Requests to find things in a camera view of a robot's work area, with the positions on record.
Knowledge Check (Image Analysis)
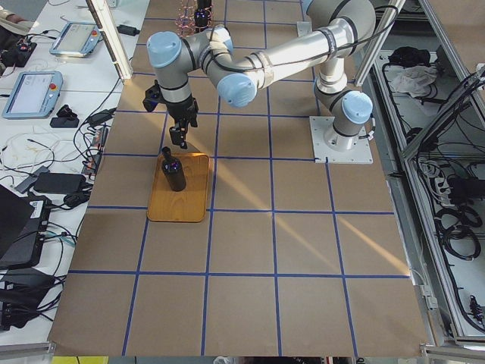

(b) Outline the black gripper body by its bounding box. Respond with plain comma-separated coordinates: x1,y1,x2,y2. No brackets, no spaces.
166,96,199,130

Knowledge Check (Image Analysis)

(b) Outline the dark wine bottle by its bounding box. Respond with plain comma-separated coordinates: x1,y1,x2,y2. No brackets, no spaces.
161,146,186,192
194,0,212,33

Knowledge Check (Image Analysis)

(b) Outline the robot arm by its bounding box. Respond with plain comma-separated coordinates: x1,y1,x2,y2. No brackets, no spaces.
143,1,376,150

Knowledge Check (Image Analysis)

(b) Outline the wooden tray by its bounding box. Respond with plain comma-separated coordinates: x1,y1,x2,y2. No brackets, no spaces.
147,152,209,223

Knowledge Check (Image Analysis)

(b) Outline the teach pendant far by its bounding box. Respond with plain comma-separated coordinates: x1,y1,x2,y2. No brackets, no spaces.
49,22,102,58

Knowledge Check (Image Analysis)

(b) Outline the teach pendant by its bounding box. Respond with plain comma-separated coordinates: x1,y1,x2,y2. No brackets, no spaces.
49,22,102,58
2,71,64,120

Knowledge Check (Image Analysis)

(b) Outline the black power brick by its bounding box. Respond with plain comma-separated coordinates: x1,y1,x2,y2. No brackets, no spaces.
33,173,86,194

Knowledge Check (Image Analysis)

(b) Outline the teach pendant near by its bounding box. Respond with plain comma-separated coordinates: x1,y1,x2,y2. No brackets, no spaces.
2,71,64,120

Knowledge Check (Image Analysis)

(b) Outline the black laptop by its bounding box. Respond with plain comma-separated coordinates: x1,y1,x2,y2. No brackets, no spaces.
1,187,51,270

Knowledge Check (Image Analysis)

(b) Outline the white cloth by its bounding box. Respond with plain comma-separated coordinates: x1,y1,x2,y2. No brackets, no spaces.
390,66,438,98

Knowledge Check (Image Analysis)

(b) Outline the copper wire bottle basket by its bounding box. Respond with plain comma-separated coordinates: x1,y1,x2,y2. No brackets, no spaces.
175,0,213,37

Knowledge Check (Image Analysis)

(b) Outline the aluminium frame post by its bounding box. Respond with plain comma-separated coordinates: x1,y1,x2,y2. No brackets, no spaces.
86,0,133,80

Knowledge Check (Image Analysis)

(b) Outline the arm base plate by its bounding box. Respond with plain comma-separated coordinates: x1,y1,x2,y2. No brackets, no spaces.
309,116,374,165

